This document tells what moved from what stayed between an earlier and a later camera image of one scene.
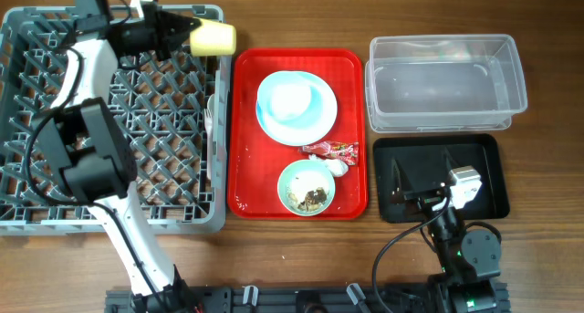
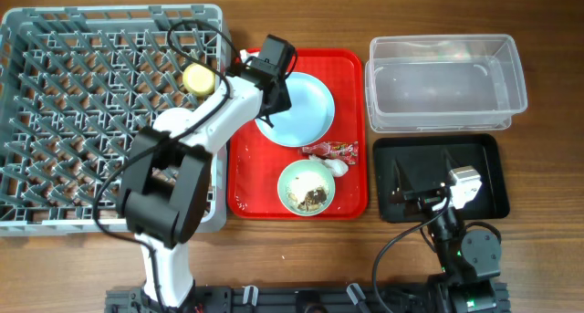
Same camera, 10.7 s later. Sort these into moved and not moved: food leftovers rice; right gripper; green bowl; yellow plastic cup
Moved: yellow plastic cup
Not moved: food leftovers rice; green bowl; right gripper
